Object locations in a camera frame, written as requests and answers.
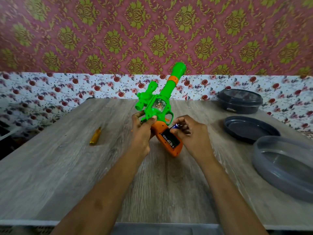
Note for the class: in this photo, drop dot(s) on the person's right hand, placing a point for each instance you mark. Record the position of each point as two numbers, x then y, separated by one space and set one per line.
195 138

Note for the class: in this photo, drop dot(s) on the green and orange toy gun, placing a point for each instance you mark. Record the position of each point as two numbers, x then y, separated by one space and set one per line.
159 108

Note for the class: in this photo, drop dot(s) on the person's left forearm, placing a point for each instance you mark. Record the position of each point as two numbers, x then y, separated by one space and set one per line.
105 193

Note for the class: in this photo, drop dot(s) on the black battery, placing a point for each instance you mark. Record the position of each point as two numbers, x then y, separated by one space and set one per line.
171 139

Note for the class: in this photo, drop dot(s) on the person's left thumb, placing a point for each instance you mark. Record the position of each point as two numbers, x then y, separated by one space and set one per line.
151 121

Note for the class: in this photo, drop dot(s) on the yellow screwdriver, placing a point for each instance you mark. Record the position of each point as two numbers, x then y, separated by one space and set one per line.
95 136

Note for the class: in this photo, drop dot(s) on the person's right thumb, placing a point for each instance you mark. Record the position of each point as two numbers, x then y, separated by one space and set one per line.
175 132

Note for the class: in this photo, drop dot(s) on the dark grey round lid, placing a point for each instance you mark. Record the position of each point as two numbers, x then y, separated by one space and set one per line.
250 129

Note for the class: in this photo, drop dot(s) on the person's left hand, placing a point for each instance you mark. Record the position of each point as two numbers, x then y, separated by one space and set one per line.
141 135

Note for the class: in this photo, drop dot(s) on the translucent grey round container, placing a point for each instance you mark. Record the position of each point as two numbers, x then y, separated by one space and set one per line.
285 166

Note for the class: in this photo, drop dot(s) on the person's right forearm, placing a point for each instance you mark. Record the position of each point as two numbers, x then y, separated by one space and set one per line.
229 195

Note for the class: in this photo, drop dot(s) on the small blue battery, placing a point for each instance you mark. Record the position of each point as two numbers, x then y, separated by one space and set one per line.
175 126

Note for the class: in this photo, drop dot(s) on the dark grey lidded container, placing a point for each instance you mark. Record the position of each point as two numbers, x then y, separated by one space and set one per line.
239 101

